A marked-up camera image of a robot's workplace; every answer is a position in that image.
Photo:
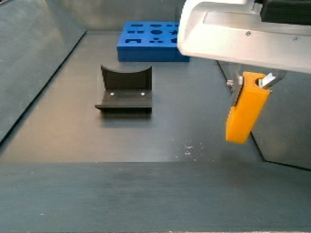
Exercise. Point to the yellow arch block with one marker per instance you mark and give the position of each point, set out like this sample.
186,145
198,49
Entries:
248,109

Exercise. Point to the blue shape sorter board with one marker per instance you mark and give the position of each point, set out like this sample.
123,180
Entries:
150,42

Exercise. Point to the black curved holder bracket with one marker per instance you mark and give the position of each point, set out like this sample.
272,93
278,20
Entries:
127,90

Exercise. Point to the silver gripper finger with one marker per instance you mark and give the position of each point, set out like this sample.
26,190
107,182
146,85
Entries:
236,82
272,78

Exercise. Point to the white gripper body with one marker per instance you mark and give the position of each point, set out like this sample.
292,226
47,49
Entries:
225,30

